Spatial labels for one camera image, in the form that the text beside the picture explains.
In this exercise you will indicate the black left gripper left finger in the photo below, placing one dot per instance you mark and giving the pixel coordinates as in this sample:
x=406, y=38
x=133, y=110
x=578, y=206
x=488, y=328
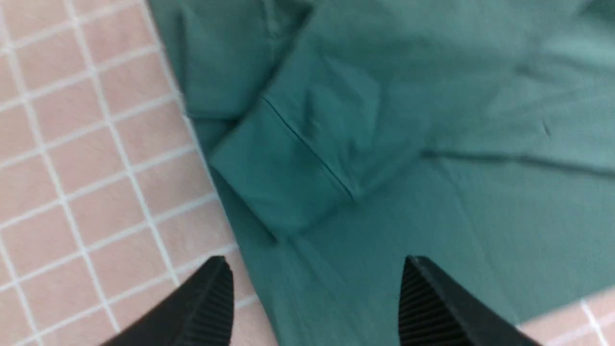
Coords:
x=199, y=313

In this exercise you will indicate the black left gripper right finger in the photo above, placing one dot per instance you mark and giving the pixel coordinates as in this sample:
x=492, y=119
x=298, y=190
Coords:
x=435, y=310

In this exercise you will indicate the green long-sleeved shirt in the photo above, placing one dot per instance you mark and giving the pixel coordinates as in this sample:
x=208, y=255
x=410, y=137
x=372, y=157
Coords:
x=345, y=135

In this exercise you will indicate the pink checkered tablecloth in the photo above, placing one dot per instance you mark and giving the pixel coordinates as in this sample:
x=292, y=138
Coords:
x=107, y=203

